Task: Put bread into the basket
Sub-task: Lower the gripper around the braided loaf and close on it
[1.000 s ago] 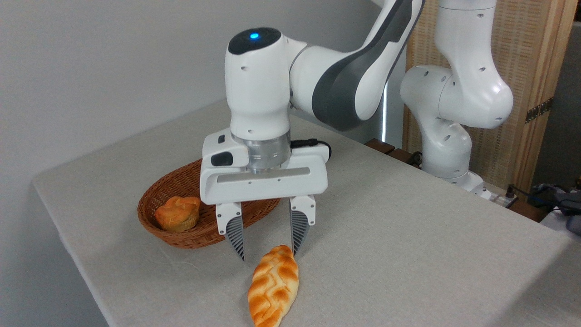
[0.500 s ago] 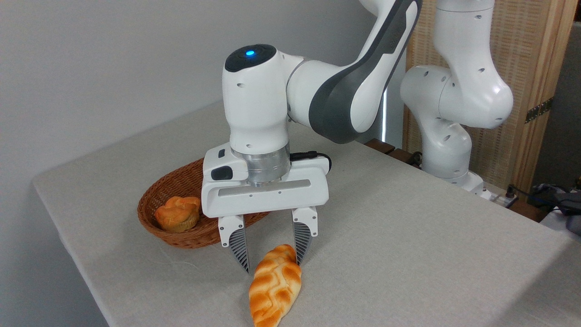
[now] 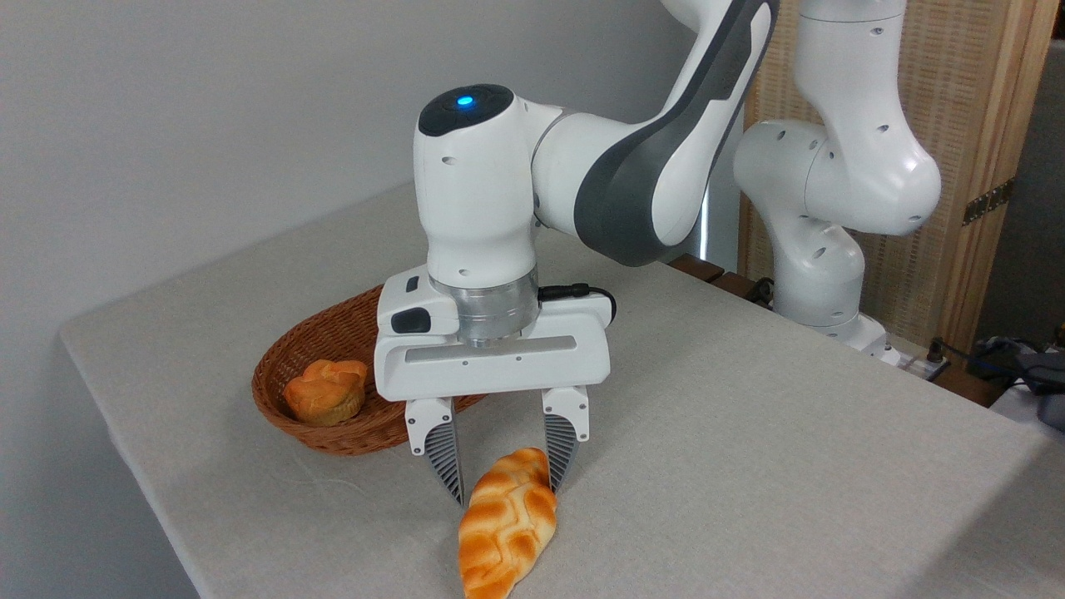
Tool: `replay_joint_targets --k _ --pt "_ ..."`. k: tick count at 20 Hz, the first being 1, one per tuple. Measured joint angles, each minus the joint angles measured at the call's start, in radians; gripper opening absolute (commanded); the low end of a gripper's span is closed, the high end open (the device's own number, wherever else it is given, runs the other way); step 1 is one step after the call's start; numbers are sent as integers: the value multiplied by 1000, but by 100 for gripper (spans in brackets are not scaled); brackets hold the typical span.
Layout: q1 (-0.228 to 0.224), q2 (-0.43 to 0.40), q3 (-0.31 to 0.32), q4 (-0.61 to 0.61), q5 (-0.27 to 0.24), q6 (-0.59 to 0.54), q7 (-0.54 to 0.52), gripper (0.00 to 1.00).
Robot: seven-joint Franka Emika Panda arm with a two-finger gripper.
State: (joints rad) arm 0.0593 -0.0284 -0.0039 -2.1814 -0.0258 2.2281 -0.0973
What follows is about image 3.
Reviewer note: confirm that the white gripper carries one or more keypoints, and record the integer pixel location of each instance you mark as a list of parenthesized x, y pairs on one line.
[(499, 366)]

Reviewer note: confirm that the long braided bread loaf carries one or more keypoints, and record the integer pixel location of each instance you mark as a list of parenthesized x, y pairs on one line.
[(507, 532)]

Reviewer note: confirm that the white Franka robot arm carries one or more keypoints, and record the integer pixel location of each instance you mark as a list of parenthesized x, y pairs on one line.
[(474, 208)]

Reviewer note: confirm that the round golden bread bun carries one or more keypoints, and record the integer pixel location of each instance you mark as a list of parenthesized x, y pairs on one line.
[(326, 391)]

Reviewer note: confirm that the brown wicker basket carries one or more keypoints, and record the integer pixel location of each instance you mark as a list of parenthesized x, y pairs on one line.
[(333, 333)]

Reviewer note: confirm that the grey linen tablecloth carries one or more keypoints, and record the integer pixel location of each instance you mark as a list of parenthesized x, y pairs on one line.
[(749, 457)]

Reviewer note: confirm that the white power strip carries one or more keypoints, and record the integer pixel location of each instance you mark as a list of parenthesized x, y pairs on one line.
[(919, 363)]

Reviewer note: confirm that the metal screen hinge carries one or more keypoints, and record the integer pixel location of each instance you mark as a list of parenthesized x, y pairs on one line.
[(988, 202)]

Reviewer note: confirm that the dark grey device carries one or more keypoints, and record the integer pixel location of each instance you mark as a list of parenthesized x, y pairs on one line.
[(1050, 387)]

